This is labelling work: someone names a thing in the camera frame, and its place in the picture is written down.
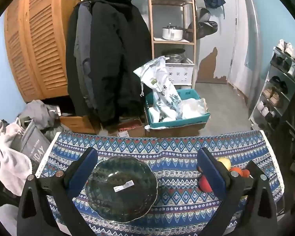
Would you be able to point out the dark hanging pans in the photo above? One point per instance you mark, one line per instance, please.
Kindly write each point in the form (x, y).
(201, 25)

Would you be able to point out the grey shoe rack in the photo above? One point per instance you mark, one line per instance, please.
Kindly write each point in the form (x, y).
(268, 86)

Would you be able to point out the grey printed tote bag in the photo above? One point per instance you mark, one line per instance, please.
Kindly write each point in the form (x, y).
(32, 142)

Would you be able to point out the black coat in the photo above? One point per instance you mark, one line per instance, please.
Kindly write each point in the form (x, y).
(118, 54)

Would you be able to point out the clear plastic bags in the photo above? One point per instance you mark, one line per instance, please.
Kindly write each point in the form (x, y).
(193, 108)

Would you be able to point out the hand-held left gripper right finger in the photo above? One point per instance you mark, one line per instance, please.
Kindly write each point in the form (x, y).
(211, 172)

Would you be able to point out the white patterned basket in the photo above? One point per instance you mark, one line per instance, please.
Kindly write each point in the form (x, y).
(180, 73)

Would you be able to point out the group of shoes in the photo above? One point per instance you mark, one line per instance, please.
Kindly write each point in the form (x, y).
(272, 95)

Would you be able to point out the large orange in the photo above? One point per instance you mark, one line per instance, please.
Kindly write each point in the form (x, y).
(236, 170)

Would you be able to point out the wooden shelf unit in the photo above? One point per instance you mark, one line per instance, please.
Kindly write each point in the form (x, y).
(150, 17)

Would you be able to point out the red printed cardboard box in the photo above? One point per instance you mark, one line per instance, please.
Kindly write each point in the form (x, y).
(130, 127)

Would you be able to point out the brown cardboard box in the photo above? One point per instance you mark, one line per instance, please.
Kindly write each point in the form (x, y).
(177, 130)

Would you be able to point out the teal box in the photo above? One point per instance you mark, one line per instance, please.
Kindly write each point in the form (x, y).
(186, 121)

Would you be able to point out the blue patterned tablecloth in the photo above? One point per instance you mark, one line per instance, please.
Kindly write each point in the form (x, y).
(177, 152)

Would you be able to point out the white pot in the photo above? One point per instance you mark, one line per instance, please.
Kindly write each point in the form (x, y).
(172, 33)

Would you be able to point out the metal pot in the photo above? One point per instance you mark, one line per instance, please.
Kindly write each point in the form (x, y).
(174, 55)

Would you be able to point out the wooden drawer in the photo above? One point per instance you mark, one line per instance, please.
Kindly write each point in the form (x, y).
(76, 124)

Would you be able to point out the grey crumpled clothes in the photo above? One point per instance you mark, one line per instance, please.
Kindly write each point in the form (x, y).
(39, 110)

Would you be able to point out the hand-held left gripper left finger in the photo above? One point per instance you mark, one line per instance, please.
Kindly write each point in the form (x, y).
(81, 174)

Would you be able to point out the yellow apple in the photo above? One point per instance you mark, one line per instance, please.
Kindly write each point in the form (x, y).
(225, 162)

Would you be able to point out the small orange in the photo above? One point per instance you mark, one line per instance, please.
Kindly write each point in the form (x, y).
(246, 173)

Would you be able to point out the dark green glass bowl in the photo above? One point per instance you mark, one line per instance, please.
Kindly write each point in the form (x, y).
(118, 174)

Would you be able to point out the white printed plastic bag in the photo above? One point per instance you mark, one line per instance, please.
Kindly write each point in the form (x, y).
(157, 83)

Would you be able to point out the grey jacket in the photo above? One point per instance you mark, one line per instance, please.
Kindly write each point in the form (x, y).
(84, 41)

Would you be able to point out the wooden louvered wardrobe doors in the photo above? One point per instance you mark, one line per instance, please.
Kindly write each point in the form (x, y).
(39, 41)

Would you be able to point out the white fleece blanket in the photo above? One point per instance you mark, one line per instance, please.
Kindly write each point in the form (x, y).
(5, 152)

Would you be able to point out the red apple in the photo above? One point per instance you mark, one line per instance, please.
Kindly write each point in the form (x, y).
(204, 184)

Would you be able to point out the white door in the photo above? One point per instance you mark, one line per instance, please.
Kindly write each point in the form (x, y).
(241, 41)

